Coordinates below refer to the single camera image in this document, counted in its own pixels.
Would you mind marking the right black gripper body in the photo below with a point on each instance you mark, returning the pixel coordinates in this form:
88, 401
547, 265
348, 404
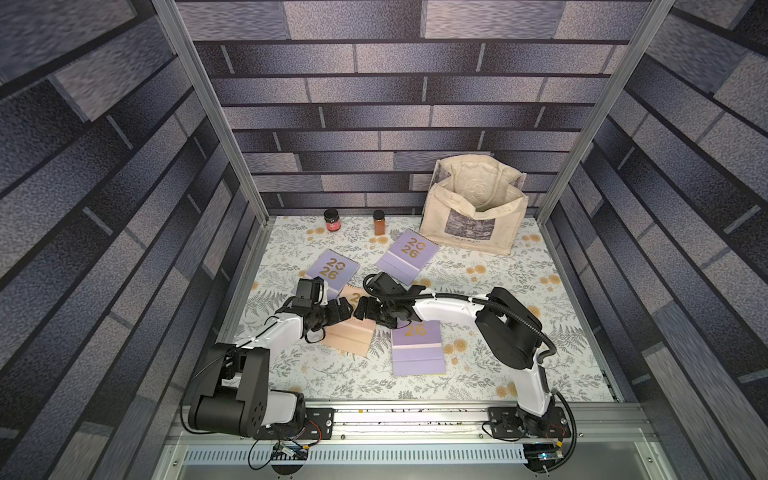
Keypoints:
377, 308

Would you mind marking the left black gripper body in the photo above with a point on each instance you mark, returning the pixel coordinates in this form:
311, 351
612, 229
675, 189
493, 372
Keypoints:
321, 312

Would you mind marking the peach 2026 desk calendar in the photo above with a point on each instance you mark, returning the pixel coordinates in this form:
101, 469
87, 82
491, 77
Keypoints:
352, 336

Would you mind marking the purple calendar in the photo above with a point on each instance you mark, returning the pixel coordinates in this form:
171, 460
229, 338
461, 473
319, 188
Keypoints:
335, 270
407, 257
417, 349

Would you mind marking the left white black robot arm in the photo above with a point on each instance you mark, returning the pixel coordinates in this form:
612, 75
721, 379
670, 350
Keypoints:
231, 393

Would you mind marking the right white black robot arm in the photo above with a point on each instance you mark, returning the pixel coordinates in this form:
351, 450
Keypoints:
511, 332

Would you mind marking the floral patterned table mat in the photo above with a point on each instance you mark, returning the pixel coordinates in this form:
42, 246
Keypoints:
472, 372

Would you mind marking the dark jar red label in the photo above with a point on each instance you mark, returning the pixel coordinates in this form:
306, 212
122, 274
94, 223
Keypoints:
332, 220

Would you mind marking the amber spice bottle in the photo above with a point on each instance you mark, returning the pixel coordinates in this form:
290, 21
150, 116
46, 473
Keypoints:
379, 219

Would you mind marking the beige canvas tote bag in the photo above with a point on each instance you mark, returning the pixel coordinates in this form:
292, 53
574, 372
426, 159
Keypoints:
474, 202

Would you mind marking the left circuit board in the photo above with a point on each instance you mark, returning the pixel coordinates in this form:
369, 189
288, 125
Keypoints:
289, 452

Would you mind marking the circuit board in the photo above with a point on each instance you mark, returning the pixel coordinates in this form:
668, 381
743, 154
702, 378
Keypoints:
289, 452
543, 458

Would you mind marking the right circuit board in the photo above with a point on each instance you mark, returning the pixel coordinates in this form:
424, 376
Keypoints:
543, 458

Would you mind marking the left aluminium frame post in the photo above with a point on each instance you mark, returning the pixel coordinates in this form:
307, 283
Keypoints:
178, 35

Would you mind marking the aluminium frame post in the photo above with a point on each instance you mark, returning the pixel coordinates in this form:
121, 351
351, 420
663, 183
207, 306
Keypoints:
178, 35
645, 33

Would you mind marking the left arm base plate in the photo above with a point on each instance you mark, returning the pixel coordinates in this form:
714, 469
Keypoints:
313, 424

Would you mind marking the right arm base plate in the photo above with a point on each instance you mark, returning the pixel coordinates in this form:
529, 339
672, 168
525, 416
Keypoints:
510, 420

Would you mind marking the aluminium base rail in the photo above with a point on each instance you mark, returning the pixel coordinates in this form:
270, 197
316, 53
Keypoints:
425, 440

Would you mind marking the right aluminium frame post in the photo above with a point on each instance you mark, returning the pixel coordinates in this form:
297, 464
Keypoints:
645, 33

